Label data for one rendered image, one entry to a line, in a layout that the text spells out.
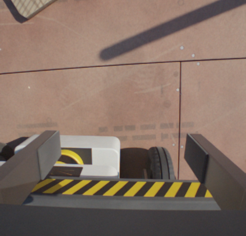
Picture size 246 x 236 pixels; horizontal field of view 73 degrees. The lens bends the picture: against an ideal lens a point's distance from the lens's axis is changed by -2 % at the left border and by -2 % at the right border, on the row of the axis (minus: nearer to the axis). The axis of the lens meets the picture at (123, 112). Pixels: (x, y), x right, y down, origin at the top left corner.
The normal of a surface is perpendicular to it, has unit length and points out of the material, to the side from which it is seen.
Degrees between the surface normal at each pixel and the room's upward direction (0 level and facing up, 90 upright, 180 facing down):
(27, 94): 0
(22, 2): 0
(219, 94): 0
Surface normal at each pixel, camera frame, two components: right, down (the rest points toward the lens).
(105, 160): -0.01, 0.25
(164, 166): 0.01, -0.64
